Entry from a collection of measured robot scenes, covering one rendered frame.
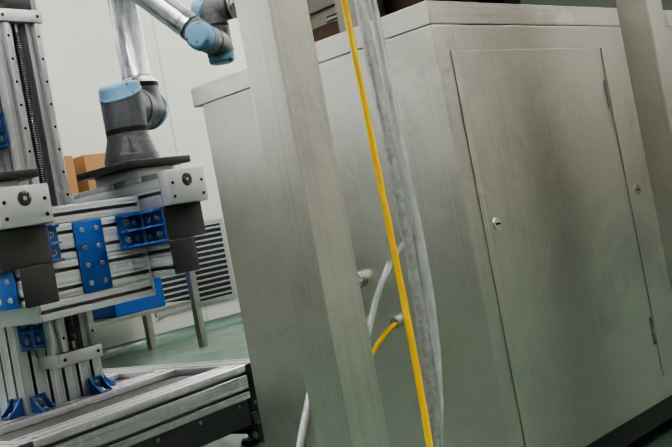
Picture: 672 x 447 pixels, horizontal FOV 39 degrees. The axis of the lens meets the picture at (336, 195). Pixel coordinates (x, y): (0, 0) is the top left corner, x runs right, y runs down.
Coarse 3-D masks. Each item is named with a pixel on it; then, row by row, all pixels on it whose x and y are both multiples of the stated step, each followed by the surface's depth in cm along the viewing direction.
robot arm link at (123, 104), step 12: (120, 84) 255; (132, 84) 256; (108, 96) 254; (120, 96) 254; (132, 96) 255; (144, 96) 262; (108, 108) 254; (120, 108) 254; (132, 108) 255; (144, 108) 260; (108, 120) 255; (120, 120) 254; (132, 120) 255; (144, 120) 258
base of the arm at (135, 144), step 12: (108, 132) 255; (120, 132) 254; (132, 132) 254; (144, 132) 257; (108, 144) 255; (120, 144) 253; (132, 144) 253; (144, 144) 255; (108, 156) 254; (120, 156) 252; (132, 156) 252; (144, 156) 253; (156, 156) 257
